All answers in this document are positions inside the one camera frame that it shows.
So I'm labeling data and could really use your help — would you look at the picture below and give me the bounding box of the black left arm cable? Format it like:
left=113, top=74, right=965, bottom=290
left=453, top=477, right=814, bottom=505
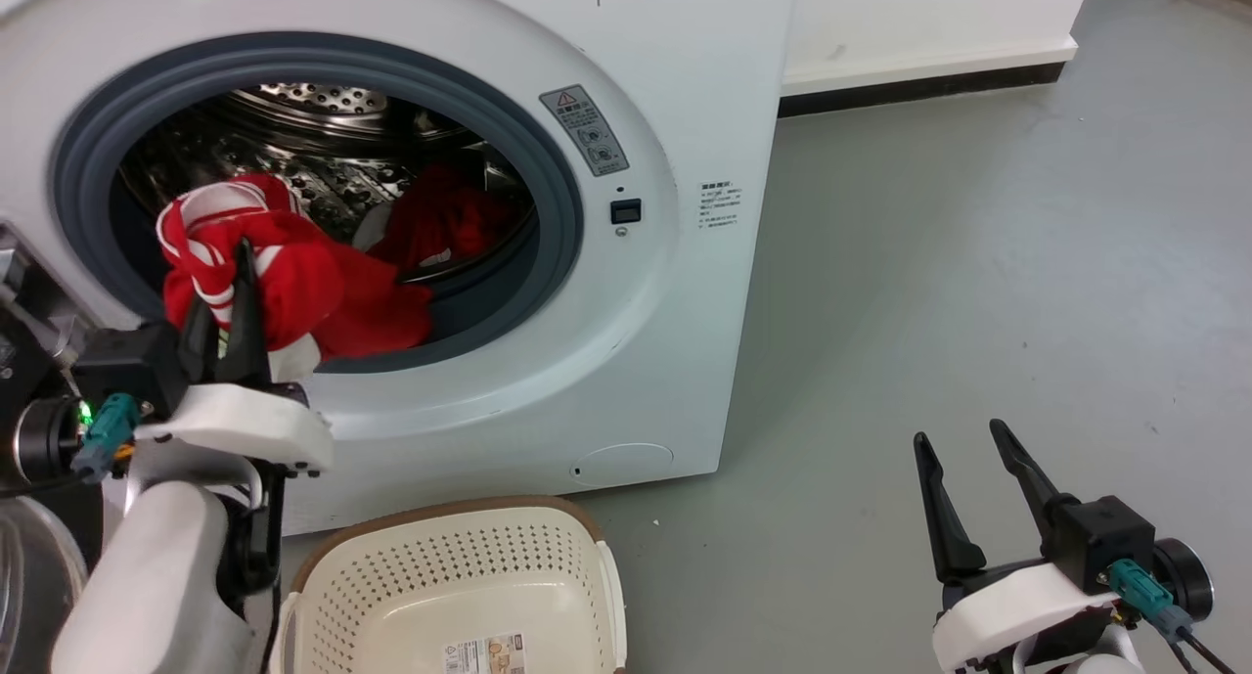
left=0, top=467, right=91, bottom=501

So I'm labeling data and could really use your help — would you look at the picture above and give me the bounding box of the paper label in basket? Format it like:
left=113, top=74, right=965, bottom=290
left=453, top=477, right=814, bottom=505
left=444, top=632, right=529, bottom=674

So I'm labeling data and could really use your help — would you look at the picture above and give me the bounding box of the plain red garment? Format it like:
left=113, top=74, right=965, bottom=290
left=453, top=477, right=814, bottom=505
left=367, top=163, right=521, bottom=274

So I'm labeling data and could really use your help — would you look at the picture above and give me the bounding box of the perforated steel drum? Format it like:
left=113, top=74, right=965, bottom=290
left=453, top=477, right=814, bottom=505
left=117, top=82, right=537, bottom=286

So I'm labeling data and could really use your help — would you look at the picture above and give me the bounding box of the grey warning sticker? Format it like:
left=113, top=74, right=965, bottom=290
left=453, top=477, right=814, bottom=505
left=539, top=84, right=630, bottom=178

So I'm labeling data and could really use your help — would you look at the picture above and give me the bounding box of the teal right cable connector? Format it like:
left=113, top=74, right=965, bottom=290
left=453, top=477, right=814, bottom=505
left=1108, top=559, right=1194, bottom=643

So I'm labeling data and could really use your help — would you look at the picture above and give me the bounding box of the teal cable connector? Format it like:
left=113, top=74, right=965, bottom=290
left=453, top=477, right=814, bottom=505
left=72, top=392, right=141, bottom=485
left=1108, top=559, right=1194, bottom=643

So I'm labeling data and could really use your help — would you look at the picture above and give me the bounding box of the round drain filter cover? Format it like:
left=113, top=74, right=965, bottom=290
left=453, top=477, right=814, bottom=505
left=570, top=443, right=675, bottom=487

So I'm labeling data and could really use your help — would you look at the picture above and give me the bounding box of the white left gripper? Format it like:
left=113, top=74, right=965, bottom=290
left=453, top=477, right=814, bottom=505
left=135, top=243, right=335, bottom=479

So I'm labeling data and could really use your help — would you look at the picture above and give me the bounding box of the red white-striped garment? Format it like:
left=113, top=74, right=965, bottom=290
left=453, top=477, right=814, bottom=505
left=156, top=173, right=434, bottom=382

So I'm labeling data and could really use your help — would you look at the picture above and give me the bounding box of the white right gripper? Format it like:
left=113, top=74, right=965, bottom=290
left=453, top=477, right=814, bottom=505
left=913, top=419, right=1119, bottom=674

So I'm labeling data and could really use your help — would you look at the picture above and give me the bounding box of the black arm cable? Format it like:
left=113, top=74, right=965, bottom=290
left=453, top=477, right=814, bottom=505
left=1164, top=623, right=1241, bottom=674
left=0, top=467, right=91, bottom=501

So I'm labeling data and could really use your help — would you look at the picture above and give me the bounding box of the white front-load washing machine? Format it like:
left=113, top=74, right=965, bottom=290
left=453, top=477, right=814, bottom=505
left=0, top=0, right=799, bottom=538

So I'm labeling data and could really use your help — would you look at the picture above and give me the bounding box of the cream perforated laundry basket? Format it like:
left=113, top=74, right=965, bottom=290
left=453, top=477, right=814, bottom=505
left=271, top=495, right=628, bottom=674

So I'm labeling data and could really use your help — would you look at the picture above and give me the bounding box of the grey rubber door gasket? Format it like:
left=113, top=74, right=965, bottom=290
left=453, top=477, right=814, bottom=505
left=51, top=31, right=586, bottom=375

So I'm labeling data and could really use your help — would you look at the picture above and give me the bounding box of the washing machine glass door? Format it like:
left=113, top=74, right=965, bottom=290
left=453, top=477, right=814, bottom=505
left=0, top=219, right=104, bottom=674

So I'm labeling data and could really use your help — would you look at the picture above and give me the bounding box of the teal left cable connector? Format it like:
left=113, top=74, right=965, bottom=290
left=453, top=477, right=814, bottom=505
left=72, top=392, right=141, bottom=485

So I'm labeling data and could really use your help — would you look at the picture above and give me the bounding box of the black wall baseboard strip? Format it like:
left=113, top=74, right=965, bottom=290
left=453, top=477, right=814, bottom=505
left=779, top=60, right=1067, bottom=119

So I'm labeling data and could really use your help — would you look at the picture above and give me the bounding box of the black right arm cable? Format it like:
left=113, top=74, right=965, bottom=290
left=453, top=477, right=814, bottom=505
left=1164, top=623, right=1241, bottom=674

